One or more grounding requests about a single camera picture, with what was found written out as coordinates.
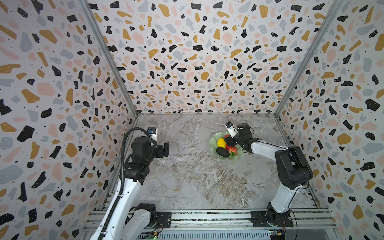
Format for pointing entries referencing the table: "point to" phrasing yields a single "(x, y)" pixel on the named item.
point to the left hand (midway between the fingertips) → (158, 139)
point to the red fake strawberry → (232, 151)
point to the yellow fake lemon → (221, 143)
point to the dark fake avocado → (223, 151)
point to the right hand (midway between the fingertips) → (228, 131)
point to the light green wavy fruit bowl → (213, 142)
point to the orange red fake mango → (227, 147)
